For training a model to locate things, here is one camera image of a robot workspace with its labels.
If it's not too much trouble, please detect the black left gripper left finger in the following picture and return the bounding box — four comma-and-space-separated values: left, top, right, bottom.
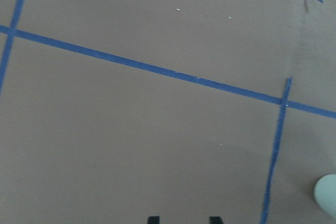
147, 216, 160, 224

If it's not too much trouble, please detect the right pale green cup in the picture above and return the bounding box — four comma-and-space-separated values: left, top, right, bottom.
314, 174, 335, 218

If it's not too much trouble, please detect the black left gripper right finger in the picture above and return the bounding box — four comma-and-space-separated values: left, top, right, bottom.
209, 216, 223, 224

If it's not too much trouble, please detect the brown paper table cover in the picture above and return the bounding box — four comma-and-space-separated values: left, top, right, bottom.
1, 0, 335, 223

